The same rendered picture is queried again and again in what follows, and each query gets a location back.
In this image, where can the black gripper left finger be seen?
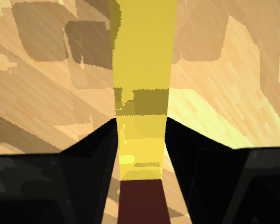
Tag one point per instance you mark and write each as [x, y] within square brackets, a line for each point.
[78, 178]

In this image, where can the yellow bar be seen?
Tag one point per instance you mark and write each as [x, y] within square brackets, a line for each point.
[142, 37]

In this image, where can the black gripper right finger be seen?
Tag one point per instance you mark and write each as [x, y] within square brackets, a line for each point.
[213, 177]

